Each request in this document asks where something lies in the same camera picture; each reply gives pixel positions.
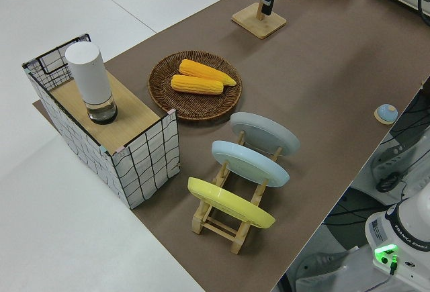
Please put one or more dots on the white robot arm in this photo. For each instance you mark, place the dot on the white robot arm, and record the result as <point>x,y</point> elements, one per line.
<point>403,231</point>

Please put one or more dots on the wooden mug tree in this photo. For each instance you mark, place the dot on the wooden mug tree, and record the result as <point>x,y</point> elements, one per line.
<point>260,23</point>

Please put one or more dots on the brown table mat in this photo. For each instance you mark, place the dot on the brown table mat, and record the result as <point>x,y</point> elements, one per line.
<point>302,70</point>

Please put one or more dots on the yellow corn cob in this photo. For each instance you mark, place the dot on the yellow corn cob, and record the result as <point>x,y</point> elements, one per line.
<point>196,85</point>
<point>201,68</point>

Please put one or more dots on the grey plate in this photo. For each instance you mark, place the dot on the grey plate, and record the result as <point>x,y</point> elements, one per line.
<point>265,134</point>

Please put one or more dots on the brown wicker basket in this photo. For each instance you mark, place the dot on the brown wicker basket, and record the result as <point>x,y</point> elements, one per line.
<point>168,97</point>

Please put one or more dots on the blue call bell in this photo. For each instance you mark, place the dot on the blue call bell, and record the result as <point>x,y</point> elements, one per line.
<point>386,112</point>

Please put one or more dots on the light blue plate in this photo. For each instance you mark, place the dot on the light blue plate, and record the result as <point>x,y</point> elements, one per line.
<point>248,164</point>

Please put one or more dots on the white cylindrical bottle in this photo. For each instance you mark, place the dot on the white cylindrical bottle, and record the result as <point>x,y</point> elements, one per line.
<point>89,74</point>

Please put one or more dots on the yellow plate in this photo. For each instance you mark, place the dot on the yellow plate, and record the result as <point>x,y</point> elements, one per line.
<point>228,201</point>

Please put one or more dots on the wooden plate rack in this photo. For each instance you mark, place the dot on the wooden plate rack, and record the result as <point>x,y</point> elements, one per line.
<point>215,228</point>

